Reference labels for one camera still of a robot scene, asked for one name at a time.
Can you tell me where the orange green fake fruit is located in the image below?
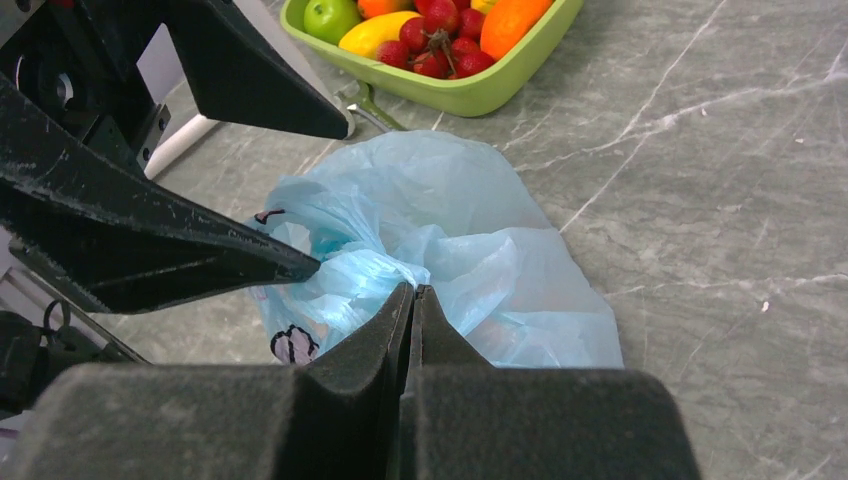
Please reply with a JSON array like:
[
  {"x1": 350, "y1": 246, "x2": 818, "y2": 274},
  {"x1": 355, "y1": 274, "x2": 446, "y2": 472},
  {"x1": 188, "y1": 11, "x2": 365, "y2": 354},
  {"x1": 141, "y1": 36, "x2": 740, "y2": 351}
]
[{"x1": 356, "y1": 0, "x2": 414, "y2": 20}]

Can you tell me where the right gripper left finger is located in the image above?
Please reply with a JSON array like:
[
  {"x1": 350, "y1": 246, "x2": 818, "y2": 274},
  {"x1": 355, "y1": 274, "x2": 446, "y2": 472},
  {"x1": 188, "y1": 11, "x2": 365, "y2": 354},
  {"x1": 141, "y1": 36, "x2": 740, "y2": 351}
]
[{"x1": 1, "y1": 283, "x2": 416, "y2": 479}]

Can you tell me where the light blue plastic bag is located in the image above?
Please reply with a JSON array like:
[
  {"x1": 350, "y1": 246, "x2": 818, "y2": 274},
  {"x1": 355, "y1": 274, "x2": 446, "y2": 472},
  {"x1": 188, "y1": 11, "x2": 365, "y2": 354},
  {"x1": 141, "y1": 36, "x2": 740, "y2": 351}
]
[{"x1": 248, "y1": 131, "x2": 623, "y2": 368}]

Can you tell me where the red fake strawberry bunch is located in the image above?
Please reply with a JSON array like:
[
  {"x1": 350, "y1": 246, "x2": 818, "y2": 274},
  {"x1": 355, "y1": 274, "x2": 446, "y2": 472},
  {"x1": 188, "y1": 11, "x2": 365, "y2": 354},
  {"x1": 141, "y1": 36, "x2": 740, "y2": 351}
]
[{"x1": 374, "y1": 1, "x2": 496, "y2": 80}]

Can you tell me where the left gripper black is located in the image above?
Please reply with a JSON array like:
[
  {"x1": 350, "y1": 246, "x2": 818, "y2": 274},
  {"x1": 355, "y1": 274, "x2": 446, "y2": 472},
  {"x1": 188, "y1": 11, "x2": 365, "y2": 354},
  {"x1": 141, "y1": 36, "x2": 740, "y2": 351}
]
[{"x1": 1, "y1": 1, "x2": 350, "y2": 314}]

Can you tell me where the green fake apple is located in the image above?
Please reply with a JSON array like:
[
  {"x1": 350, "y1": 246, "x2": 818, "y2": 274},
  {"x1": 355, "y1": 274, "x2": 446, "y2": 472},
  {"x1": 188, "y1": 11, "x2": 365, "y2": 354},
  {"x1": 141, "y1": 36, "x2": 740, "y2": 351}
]
[{"x1": 303, "y1": 0, "x2": 362, "y2": 45}]

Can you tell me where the yellow fake mango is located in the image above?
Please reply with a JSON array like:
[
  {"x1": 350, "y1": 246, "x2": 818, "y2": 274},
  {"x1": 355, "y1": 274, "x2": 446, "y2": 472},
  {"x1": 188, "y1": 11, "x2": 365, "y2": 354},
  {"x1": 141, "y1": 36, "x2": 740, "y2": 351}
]
[{"x1": 338, "y1": 11, "x2": 421, "y2": 59}]

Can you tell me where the silver wrench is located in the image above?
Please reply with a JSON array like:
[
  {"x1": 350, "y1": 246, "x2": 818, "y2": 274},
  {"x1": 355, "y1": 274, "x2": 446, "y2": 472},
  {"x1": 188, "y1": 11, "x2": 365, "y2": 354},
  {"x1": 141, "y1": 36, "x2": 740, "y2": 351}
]
[{"x1": 335, "y1": 80, "x2": 406, "y2": 133}]

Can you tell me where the orange fake carrot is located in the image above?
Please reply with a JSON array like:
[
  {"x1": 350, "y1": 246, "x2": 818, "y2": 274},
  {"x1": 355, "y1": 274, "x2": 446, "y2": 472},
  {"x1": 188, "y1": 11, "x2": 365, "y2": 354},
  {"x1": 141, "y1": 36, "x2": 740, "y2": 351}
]
[{"x1": 480, "y1": 0, "x2": 553, "y2": 60}]

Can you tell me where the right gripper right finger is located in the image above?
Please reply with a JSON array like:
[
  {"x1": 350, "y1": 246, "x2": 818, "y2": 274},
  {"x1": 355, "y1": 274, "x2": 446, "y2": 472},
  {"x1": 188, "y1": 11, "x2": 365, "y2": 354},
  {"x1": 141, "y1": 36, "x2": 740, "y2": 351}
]
[{"x1": 397, "y1": 286, "x2": 701, "y2": 479}]

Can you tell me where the green plastic fruit basket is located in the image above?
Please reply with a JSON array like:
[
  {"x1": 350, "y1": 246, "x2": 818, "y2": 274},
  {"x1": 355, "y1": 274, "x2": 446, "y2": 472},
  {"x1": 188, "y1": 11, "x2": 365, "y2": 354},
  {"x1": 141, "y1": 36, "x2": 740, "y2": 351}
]
[{"x1": 280, "y1": 0, "x2": 583, "y2": 118}]

